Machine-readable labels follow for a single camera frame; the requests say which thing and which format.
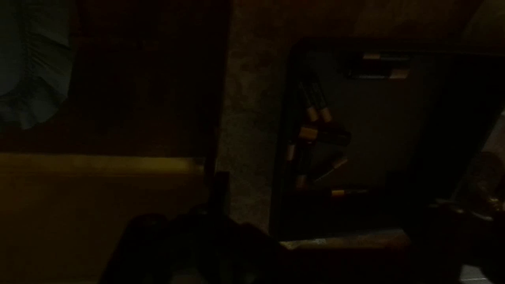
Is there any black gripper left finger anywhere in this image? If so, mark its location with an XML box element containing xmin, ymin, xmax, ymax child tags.
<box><xmin>100</xmin><ymin>170</ymin><xmax>289</xmax><ymax>284</ymax></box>

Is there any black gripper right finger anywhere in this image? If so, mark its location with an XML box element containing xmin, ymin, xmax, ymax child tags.
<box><xmin>420</xmin><ymin>198</ymin><xmax>505</xmax><ymax>284</ymax></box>

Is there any AA battery copper top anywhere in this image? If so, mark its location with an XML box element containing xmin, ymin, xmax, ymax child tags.
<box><xmin>313</xmin><ymin>156</ymin><xmax>351</xmax><ymax>186</ymax></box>
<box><xmin>286</xmin><ymin>140</ymin><xmax>303</xmax><ymax>163</ymax></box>
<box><xmin>294</xmin><ymin>162</ymin><xmax>310</xmax><ymax>190</ymax></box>
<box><xmin>297</xmin><ymin>122</ymin><xmax>352</xmax><ymax>145</ymax></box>
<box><xmin>313</xmin><ymin>77</ymin><xmax>335</xmax><ymax>124</ymax></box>
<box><xmin>302</xmin><ymin>77</ymin><xmax>322</xmax><ymax>124</ymax></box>
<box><xmin>330</xmin><ymin>186</ymin><xmax>370</xmax><ymax>197</ymax></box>

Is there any blue ruffled seat cushion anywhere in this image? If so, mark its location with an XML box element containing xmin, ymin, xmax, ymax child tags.
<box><xmin>0</xmin><ymin>0</ymin><xmax>76</xmax><ymax>129</ymax></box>

